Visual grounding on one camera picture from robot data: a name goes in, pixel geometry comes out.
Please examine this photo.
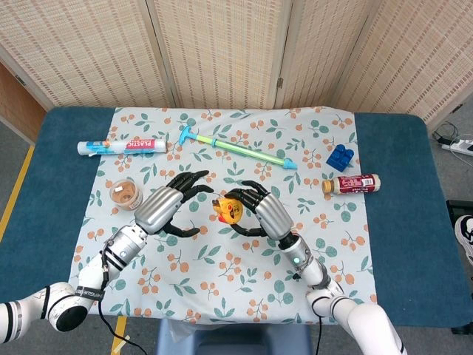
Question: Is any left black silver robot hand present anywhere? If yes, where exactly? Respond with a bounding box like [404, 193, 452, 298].
[133, 169, 215, 238]

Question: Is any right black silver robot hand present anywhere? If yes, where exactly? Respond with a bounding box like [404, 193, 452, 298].
[224, 180, 295, 242]

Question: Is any yellow tape measure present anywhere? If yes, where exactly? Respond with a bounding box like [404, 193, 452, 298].
[211, 197, 245, 226]

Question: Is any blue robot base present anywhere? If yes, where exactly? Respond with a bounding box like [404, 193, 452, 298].
[157, 317, 323, 355]

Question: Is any clear jar of rubber bands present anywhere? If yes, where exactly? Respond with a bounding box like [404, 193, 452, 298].
[109, 178, 145, 212]

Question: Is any floral fruit print tablecloth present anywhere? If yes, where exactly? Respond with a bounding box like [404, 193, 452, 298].
[68, 106, 378, 326]

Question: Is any plastic wrap roll tube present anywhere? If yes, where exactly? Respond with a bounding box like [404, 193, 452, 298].
[76, 138, 169, 158]

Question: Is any green blue water squirter toy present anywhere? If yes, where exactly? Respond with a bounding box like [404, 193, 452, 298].
[178, 126, 299, 172]

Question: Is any brown coffee drink bottle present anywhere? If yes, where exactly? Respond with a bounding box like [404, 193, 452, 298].
[321, 173, 382, 196]

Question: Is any blue building block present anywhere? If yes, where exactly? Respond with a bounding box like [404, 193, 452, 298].
[325, 143, 355, 173]

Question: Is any teal table cover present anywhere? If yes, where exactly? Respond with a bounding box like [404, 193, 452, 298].
[0, 106, 457, 331]

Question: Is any woven folding screen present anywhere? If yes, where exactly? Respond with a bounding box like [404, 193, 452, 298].
[0, 0, 473, 125]

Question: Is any black white sneaker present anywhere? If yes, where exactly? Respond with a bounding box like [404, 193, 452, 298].
[454, 214, 473, 266]

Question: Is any white power strip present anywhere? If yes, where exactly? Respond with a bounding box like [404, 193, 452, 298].
[441, 138, 473, 157]

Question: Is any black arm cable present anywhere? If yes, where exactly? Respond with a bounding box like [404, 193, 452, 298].
[96, 240, 149, 355]

